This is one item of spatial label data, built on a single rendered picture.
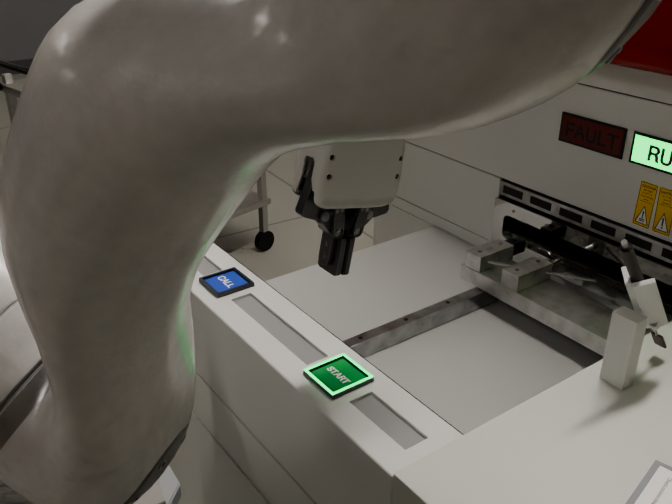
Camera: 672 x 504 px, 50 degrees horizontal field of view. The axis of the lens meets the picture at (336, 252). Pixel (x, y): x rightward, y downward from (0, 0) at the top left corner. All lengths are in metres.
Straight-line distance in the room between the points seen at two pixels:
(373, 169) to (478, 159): 0.70
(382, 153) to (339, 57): 0.48
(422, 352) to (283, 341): 0.29
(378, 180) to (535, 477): 0.31
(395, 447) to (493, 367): 0.39
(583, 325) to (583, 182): 0.25
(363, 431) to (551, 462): 0.18
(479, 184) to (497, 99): 1.18
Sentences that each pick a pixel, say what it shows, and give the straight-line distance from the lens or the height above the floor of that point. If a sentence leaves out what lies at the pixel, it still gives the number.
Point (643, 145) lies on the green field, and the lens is 1.15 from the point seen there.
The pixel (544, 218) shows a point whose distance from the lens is 1.28.
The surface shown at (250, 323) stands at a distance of 0.90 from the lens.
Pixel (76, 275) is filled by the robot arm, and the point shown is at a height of 1.29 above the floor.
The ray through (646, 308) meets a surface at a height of 1.06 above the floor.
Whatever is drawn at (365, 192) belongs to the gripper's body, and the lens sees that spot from 0.68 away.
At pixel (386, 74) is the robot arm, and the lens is 0.20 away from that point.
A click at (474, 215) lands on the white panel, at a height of 0.88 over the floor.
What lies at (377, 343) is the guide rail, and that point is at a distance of 1.08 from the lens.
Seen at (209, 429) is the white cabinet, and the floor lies 0.73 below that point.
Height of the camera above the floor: 1.44
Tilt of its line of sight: 27 degrees down
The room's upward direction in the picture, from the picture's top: straight up
